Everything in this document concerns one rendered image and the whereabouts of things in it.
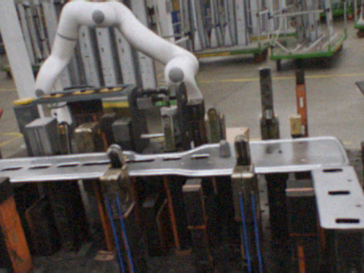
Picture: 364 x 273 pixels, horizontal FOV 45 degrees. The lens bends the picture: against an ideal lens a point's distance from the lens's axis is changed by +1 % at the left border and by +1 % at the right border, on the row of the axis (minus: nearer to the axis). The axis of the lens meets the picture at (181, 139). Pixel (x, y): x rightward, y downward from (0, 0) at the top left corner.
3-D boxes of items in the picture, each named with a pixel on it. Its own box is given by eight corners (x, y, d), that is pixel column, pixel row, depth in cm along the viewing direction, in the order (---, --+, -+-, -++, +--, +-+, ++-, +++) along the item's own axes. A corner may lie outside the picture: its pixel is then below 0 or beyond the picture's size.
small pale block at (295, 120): (297, 224, 141) (289, 118, 130) (296, 219, 144) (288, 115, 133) (308, 224, 140) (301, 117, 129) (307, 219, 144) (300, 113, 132)
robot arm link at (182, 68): (206, 101, 196) (195, 49, 188) (199, 114, 179) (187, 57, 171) (181, 105, 199) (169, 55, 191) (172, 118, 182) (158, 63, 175)
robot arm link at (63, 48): (63, 42, 181) (46, 105, 194) (81, 37, 195) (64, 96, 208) (44, 33, 182) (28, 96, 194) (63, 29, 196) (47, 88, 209)
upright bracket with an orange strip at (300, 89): (304, 218, 144) (294, 70, 129) (304, 216, 146) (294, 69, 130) (313, 218, 144) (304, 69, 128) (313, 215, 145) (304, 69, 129)
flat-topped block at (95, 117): (92, 205, 178) (68, 100, 164) (100, 195, 185) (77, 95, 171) (115, 204, 176) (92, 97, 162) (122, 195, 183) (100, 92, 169)
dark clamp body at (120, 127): (124, 225, 158) (103, 126, 146) (135, 207, 171) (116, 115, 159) (152, 224, 156) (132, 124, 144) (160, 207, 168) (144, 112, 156)
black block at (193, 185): (190, 291, 118) (174, 194, 109) (196, 267, 128) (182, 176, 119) (219, 292, 116) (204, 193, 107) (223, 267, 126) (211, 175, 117)
